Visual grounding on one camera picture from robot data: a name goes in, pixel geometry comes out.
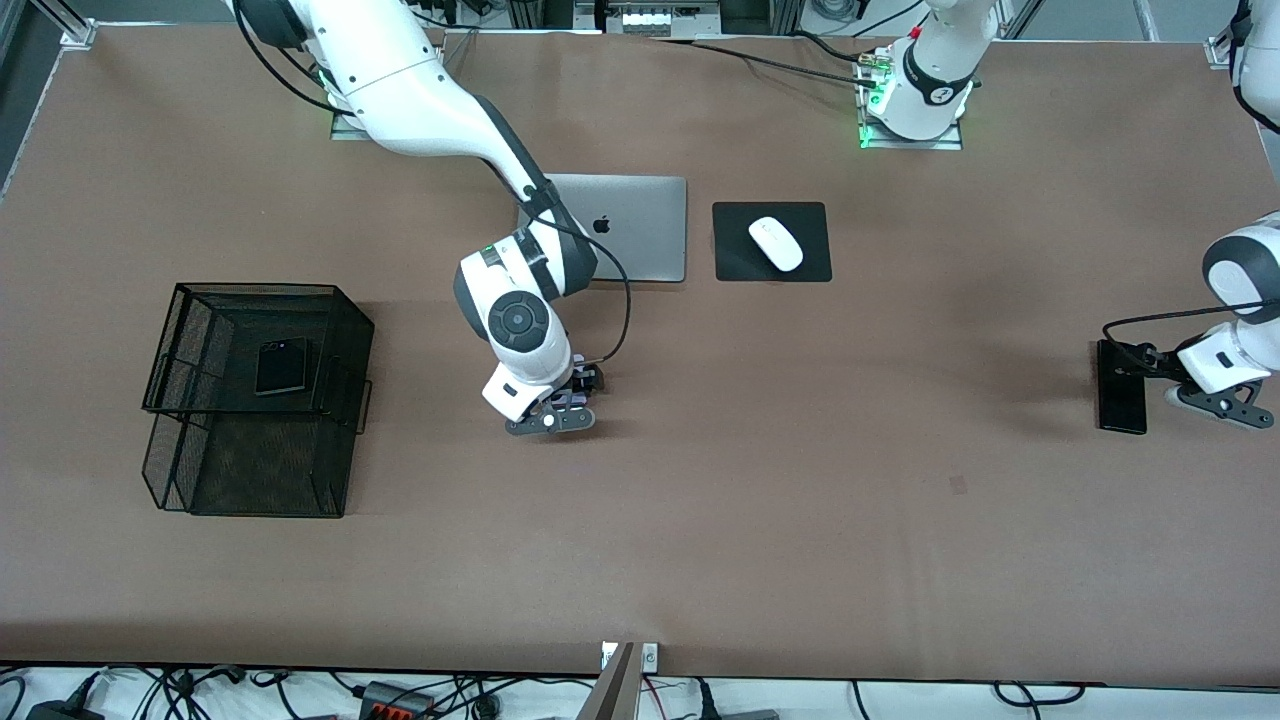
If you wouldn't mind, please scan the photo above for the black mesh two-tier tray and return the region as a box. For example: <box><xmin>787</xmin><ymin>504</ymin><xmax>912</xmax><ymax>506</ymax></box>
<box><xmin>140</xmin><ymin>283</ymin><xmax>376</xmax><ymax>519</ymax></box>

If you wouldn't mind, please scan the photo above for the white computer mouse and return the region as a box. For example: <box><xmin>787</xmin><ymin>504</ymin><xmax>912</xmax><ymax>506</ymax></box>
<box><xmin>748</xmin><ymin>216</ymin><xmax>806</xmax><ymax>273</ymax></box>

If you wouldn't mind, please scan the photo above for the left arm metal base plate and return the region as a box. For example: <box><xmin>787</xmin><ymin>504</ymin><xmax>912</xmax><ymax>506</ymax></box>
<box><xmin>857</xmin><ymin>45</ymin><xmax>965</xmax><ymax>152</ymax></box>

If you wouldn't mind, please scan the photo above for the silver laptop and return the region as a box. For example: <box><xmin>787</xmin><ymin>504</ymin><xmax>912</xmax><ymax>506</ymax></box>
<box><xmin>517</xmin><ymin>175</ymin><xmax>689</xmax><ymax>284</ymax></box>

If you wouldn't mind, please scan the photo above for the black square flip phone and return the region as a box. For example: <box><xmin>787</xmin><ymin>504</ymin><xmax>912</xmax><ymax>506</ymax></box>
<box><xmin>254</xmin><ymin>337</ymin><xmax>310</xmax><ymax>398</ymax></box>

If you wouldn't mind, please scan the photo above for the white socket strip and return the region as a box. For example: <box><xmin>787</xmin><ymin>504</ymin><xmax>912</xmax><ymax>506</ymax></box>
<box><xmin>620</xmin><ymin>8</ymin><xmax>701</xmax><ymax>33</ymax></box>

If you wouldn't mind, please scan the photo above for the black orange power strip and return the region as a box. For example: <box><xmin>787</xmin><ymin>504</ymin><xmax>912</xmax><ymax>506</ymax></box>
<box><xmin>358</xmin><ymin>680</ymin><xmax>438</xmax><ymax>720</ymax></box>

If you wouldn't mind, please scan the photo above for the grey metal post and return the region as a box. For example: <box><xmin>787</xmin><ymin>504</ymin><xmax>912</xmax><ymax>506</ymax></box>
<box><xmin>578</xmin><ymin>641</ymin><xmax>641</xmax><ymax>720</ymax></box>

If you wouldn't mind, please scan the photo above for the black slab smartphone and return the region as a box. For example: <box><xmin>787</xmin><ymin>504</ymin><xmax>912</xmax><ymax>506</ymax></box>
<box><xmin>1094</xmin><ymin>339</ymin><xmax>1148</xmax><ymax>436</ymax></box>

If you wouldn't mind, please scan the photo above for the black mouse pad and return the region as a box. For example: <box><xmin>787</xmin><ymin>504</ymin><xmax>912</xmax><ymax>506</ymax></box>
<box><xmin>712</xmin><ymin>201</ymin><xmax>833</xmax><ymax>284</ymax></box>

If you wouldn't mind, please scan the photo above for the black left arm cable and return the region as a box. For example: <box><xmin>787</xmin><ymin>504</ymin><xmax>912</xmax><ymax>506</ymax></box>
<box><xmin>1102</xmin><ymin>0</ymin><xmax>1280</xmax><ymax>346</ymax></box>

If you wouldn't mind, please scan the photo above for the black cable on table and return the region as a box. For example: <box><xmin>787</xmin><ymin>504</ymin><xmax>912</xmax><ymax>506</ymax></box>
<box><xmin>650</xmin><ymin>36</ymin><xmax>886</xmax><ymax>89</ymax></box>

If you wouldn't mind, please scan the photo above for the small aluminium bracket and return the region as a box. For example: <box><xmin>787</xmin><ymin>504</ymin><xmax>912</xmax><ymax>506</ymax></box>
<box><xmin>600</xmin><ymin>641</ymin><xmax>661</xmax><ymax>673</ymax></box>

